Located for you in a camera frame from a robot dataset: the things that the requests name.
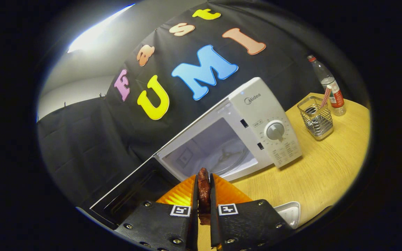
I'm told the white toaster oven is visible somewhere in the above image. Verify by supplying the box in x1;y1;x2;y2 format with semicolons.
89;77;303;230

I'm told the brown grilled meat piece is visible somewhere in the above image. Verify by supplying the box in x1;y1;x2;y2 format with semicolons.
197;168;211;225

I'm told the small white rectangular tray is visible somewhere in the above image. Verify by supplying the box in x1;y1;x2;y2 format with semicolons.
274;201;301;229

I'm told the red checked straw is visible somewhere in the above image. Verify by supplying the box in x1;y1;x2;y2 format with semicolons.
320;85;333;109

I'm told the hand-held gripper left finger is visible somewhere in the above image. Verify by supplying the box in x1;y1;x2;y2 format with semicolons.
114;174;199;251

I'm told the bright ceiling light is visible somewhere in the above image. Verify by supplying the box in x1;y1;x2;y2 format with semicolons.
68;3;136;53

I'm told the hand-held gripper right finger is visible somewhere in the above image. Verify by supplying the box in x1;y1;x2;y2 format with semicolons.
209;173;294;251

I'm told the metal wire utensil holder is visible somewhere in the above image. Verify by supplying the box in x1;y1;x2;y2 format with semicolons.
297;96;334;141

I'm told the clear plastic bottle red label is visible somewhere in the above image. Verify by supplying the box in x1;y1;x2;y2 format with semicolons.
307;55;347;116

